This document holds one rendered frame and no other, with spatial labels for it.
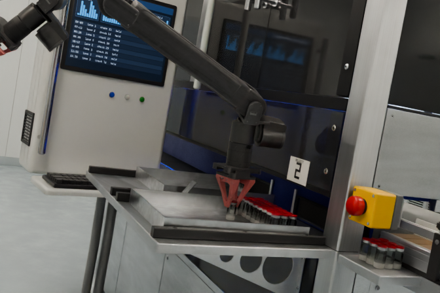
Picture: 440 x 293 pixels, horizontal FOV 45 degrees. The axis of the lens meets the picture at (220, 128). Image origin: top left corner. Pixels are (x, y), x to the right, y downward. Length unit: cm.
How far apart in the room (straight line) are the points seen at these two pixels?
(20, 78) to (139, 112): 453
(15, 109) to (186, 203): 525
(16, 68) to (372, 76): 558
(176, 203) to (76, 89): 73
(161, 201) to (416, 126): 62
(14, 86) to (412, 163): 559
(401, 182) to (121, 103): 109
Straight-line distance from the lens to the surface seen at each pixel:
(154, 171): 165
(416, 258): 117
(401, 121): 122
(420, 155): 128
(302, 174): 129
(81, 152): 194
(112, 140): 197
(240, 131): 121
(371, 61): 116
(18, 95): 647
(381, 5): 118
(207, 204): 135
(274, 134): 124
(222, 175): 123
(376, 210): 109
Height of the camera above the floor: 116
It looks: 3 degrees down
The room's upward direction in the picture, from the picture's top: 10 degrees clockwise
